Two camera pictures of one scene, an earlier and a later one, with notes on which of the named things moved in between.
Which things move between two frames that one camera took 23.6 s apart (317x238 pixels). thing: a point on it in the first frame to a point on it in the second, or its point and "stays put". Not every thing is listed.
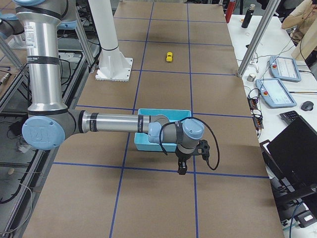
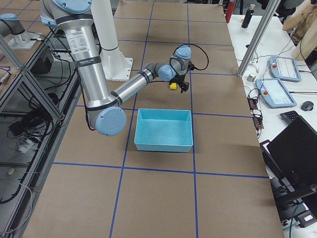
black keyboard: (287, 117) stays put
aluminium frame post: (258, 36) stays put
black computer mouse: (307, 105) stays put
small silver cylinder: (251, 77) stays put
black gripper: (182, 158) to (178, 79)
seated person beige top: (303, 19) stays put
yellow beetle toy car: (169, 56) to (173, 86)
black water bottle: (248, 16) stays put
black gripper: (203, 145) to (190, 65)
